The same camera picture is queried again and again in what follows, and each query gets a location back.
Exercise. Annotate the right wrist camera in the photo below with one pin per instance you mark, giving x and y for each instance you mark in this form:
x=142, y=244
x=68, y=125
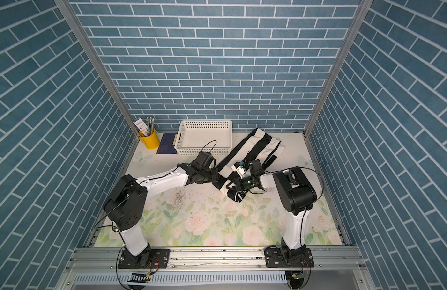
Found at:
x=241, y=169

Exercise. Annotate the black white striped pillowcase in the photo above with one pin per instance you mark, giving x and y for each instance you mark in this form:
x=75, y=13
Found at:
x=257, y=145

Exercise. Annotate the floral table mat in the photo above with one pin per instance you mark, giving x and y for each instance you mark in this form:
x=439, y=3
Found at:
x=200, y=215

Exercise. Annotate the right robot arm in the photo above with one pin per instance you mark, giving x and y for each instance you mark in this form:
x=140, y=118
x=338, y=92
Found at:
x=295, y=190

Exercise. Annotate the aluminium front rail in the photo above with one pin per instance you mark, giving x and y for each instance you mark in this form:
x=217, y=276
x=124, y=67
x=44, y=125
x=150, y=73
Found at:
x=218, y=258

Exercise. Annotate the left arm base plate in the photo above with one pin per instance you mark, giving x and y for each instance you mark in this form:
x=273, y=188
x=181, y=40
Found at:
x=157, y=258

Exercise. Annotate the white vent grille strip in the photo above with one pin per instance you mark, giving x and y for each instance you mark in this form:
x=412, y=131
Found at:
x=182, y=278

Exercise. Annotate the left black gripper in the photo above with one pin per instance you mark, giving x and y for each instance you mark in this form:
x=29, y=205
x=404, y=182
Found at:
x=214, y=176

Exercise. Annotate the white plastic basket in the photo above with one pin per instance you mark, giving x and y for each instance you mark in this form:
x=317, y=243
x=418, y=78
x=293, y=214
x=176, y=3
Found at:
x=194, y=136

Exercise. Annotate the white paper tag in cup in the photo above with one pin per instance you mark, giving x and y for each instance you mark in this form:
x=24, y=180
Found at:
x=142, y=126

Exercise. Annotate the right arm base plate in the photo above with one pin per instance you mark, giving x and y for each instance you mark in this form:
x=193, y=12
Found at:
x=277, y=257

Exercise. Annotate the yellow pen cup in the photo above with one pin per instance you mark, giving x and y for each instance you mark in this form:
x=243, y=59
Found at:
x=151, y=142

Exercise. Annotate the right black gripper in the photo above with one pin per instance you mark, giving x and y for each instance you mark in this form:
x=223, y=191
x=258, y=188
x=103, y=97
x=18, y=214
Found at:
x=239, y=184

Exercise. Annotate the pens in cup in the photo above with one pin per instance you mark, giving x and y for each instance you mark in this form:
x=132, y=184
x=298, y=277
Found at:
x=150, y=125

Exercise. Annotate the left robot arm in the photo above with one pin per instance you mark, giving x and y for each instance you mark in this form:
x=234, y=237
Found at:
x=125, y=204

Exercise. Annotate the dark blue notebook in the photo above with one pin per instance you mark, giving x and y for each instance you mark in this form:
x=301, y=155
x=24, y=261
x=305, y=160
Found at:
x=167, y=144

